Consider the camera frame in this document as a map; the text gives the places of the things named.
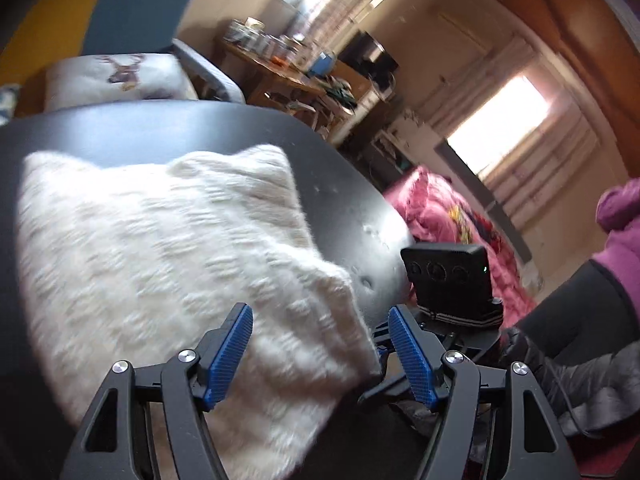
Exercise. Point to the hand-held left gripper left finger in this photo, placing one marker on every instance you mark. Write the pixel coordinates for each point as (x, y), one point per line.
(230, 355)

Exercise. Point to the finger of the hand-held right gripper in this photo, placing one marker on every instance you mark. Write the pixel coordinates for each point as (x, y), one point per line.
(385, 390)
(381, 340)

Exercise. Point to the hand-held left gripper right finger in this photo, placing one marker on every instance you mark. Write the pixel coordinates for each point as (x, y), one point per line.
(412, 360)

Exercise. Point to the white knitted sweater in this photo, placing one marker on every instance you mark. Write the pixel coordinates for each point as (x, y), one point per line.
(150, 260)

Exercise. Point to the pink blanket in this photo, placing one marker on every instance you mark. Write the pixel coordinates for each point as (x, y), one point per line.
(440, 210)

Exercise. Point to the person's black pants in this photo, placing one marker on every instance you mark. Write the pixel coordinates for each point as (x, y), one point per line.
(575, 305)

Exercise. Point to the person's purple jacket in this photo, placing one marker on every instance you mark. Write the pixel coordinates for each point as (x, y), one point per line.
(622, 255)

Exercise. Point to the bright curtained window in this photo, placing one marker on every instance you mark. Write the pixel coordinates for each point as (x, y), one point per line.
(500, 120)

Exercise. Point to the black monitor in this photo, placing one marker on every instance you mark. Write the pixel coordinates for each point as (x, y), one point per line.
(367, 52)

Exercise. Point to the blue container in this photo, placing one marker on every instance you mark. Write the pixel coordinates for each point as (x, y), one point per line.
(322, 62)

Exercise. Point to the wooden desk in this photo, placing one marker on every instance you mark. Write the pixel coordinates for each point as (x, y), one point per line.
(280, 82)

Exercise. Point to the orange wooden door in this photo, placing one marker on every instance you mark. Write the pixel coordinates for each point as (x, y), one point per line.
(565, 25)

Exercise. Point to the white deer print pillow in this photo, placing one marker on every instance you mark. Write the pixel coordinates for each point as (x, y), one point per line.
(90, 85)

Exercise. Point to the cluster of jars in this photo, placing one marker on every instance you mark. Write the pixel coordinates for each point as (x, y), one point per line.
(260, 40)

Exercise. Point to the yellow and blue sofa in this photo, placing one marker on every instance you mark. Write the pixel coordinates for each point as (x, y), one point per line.
(135, 15)

